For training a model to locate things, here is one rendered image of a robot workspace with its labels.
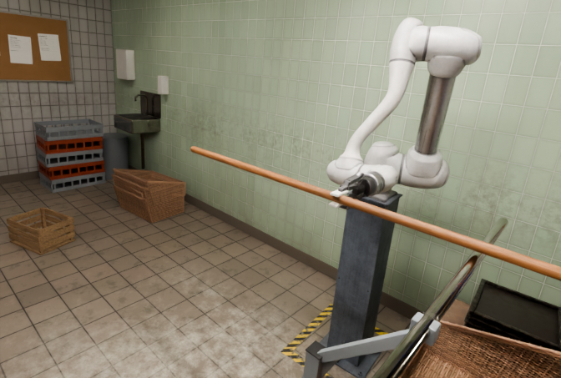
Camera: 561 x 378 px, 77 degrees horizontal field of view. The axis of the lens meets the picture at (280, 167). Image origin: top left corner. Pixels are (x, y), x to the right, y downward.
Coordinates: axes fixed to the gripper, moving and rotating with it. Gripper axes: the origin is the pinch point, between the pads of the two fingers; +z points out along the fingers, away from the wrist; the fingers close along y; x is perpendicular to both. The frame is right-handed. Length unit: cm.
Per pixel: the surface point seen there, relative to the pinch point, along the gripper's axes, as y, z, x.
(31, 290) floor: 120, 43, 199
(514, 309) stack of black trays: 42, -51, -53
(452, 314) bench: 62, -61, -32
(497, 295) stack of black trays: 42, -56, -47
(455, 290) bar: 2.3, 22.1, -43.0
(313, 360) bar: 26, 38, -20
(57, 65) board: -17, -66, 438
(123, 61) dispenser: -28, -122, 386
